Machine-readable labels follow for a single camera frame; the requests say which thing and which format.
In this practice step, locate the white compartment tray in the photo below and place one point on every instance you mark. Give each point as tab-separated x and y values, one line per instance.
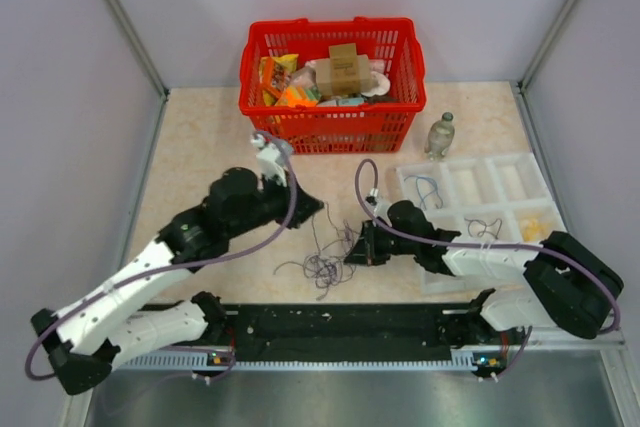
493	198

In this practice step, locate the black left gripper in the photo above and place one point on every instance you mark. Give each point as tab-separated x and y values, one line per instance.
306	205

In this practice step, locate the brown cardboard box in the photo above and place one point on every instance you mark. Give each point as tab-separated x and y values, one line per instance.
343	72

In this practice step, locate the pink white plush item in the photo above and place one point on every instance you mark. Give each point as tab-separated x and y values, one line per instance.
380	83

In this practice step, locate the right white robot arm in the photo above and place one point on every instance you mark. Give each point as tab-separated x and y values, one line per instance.
552	282

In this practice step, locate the orange snack packet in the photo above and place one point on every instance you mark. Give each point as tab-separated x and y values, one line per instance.
274	76

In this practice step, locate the red plastic shopping basket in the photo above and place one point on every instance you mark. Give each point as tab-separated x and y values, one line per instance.
338	124

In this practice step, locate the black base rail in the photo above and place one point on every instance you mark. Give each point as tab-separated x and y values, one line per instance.
354	332

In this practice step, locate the white slotted cable duct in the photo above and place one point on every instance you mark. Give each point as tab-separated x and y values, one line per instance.
460	361

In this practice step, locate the orange sponge pack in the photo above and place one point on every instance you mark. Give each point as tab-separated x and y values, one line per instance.
297	96

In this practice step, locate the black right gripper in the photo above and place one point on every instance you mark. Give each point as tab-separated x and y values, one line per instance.
366	251

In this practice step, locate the clear plastic bottle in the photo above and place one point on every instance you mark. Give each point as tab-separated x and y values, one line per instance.
440	137

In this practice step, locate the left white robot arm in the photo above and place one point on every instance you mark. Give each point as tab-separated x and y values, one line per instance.
242	213

